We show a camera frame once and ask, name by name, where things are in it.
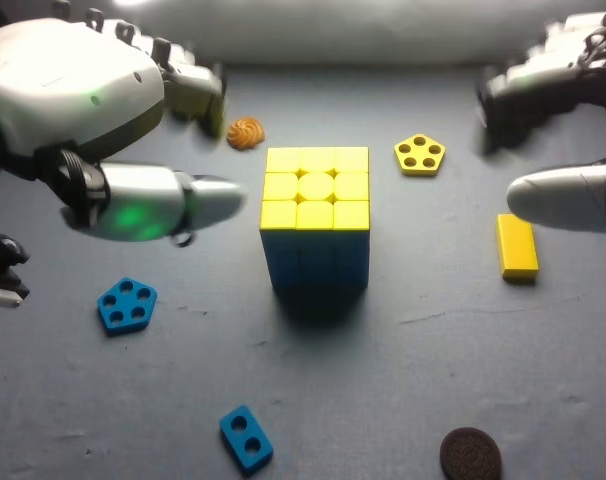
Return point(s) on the Rubik's cube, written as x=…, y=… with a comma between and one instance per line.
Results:
x=315, y=190

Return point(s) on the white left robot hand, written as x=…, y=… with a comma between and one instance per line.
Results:
x=58, y=80

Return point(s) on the orange swirl cookie toy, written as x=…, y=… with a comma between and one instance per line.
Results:
x=245, y=134

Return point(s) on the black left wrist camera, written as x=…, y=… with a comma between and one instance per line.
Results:
x=5, y=265

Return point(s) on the yellow pentagon block five holes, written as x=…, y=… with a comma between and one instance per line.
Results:
x=419, y=169

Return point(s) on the yellow rectangular block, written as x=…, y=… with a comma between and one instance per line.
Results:
x=518, y=247

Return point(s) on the dark chocolate sandwich cookie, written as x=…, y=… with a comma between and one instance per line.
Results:
x=470, y=455

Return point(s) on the blue two-hole block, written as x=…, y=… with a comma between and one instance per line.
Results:
x=245, y=434

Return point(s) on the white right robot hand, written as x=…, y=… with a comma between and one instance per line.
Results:
x=558, y=200

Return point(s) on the blue pentagon block five holes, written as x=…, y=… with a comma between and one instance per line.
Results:
x=125, y=302

